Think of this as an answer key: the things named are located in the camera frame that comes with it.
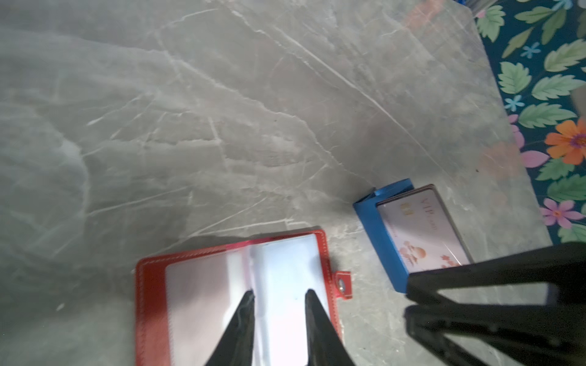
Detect pink VIP card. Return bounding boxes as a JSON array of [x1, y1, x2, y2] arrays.
[[376, 185, 472, 274]]

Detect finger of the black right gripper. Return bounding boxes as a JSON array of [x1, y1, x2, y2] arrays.
[[406, 242, 585, 305], [404, 303, 585, 365]]

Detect red leather card holder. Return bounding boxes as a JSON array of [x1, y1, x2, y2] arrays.
[[135, 230, 352, 365]]

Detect blue card stand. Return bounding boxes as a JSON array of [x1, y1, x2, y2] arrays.
[[353, 178, 414, 294]]

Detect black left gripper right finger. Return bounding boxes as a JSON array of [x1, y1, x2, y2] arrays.
[[305, 289, 355, 366]]

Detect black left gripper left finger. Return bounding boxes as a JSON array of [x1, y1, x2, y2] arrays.
[[205, 290, 255, 366]]

